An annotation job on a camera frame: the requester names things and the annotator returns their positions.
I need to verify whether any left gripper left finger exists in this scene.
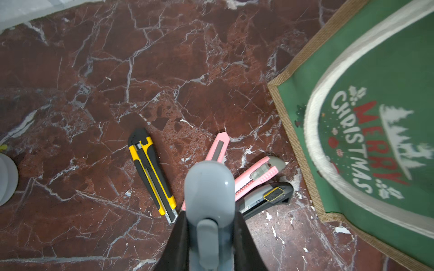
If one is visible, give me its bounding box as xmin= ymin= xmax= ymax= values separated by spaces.
xmin=154 ymin=211 xmax=189 ymax=271

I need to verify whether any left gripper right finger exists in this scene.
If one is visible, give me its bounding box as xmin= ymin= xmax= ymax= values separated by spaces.
xmin=233 ymin=212 xmax=268 ymax=271

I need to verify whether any dark grey utility knife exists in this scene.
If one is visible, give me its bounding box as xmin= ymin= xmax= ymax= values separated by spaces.
xmin=236 ymin=182 xmax=294 ymax=220

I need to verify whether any grey slim utility knife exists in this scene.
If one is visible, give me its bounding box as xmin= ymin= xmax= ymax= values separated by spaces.
xmin=184 ymin=161 xmax=236 ymax=271

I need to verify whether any pink utility knife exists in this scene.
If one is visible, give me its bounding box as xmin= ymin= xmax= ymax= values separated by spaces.
xmin=181 ymin=132 xmax=235 ymax=211
xmin=235 ymin=156 xmax=286 ymax=202

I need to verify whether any yellow black slim knife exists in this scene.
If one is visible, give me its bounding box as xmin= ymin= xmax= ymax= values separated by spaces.
xmin=128 ymin=128 xmax=178 ymax=224

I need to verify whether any green Christmas tote bag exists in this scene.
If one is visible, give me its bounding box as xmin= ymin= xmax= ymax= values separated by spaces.
xmin=268 ymin=1 xmax=434 ymax=271

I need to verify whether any potted artificial flower plant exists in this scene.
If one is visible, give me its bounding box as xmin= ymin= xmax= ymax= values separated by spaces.
xmin=1 ymin=153 xmax=19 ymax=206

